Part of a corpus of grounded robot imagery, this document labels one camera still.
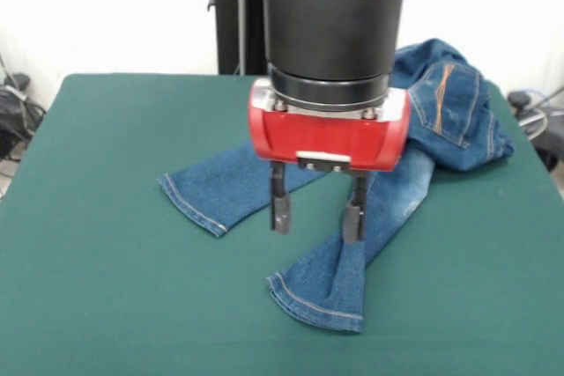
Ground blue denim jeans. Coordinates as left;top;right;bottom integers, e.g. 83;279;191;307
157;38;516;335

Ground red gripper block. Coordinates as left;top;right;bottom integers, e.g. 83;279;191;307
247;79;413;245

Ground dark green table cloth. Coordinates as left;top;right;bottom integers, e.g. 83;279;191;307
0;72;564;376

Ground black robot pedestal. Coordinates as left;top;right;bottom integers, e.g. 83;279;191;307
204;0;270;77

